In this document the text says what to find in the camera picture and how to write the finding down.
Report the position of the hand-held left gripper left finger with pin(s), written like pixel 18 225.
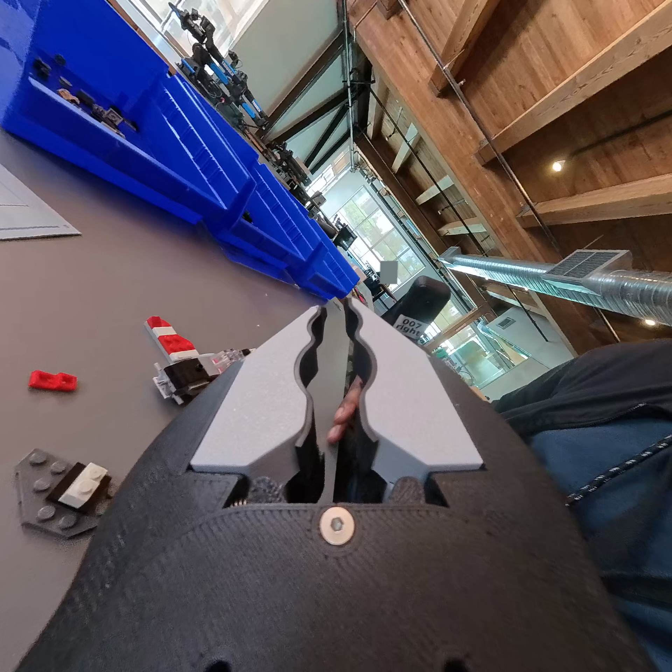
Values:
pixel 252 420

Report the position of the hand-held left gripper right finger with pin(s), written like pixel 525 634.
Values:
pixel 420 414

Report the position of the small white brick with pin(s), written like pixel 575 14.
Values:
pixel 84 485

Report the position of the small black plate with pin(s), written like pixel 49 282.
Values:
pixel 65 483

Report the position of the dark grey wedge plate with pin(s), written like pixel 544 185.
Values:
pixel 36 483

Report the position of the blue plastic bin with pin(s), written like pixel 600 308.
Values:
pixel 262 236
pixel 330 267
pixel 105 52

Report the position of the grey work desk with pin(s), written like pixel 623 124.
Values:
pixel 131 283

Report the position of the person's right hand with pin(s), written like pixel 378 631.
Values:
pixel 344 414

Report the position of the red white toy plane model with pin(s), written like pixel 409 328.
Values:
pixel 181 367

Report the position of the person's black jacket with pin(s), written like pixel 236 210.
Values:
pixel 577 378

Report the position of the small red brick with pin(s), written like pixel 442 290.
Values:
pixel 52 380

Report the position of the person's navy hoodie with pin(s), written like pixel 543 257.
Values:
pixel 630 525

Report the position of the toy building instruction booklet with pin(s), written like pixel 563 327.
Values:
pixel 26 210

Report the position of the pile of loose bricks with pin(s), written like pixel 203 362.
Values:
pixel 99 110

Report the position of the silver ventilation duct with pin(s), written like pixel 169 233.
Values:
pixel 619 288

